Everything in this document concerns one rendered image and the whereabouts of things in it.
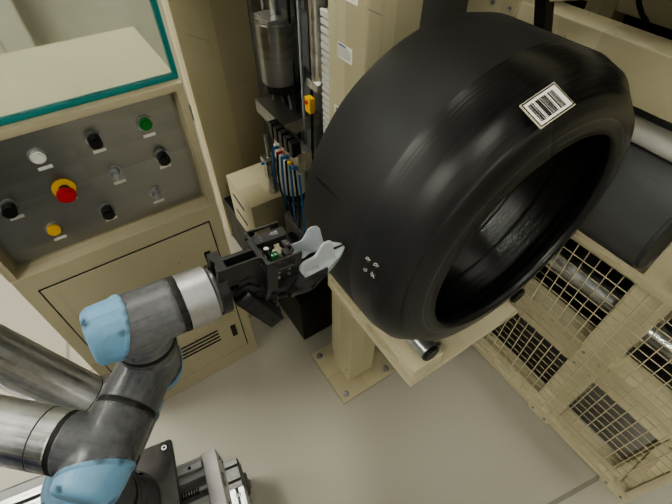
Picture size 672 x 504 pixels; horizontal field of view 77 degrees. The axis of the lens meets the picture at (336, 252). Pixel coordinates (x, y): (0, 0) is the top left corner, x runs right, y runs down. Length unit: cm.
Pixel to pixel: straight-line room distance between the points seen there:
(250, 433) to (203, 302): 135
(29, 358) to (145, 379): 31
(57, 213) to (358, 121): 85
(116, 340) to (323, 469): 134
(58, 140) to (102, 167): 11
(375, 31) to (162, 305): 59
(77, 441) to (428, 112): 59
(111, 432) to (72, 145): 75
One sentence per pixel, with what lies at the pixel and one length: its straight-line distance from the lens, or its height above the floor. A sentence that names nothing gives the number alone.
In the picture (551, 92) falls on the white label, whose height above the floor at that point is 147.
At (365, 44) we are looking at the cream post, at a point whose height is 142.
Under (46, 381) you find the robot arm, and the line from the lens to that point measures 89.
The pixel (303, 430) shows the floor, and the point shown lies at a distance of 183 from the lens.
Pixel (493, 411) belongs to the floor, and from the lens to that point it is 197.
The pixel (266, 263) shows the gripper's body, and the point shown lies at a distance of 54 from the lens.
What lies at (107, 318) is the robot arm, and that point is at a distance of 54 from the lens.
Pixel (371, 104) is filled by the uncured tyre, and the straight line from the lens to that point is 66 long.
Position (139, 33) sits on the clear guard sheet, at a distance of 108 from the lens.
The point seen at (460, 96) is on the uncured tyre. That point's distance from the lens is 61.
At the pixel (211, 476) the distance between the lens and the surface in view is 113.
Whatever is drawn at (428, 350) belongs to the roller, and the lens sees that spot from 95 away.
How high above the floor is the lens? 174
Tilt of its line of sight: 49 degrees down
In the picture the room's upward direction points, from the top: straight up
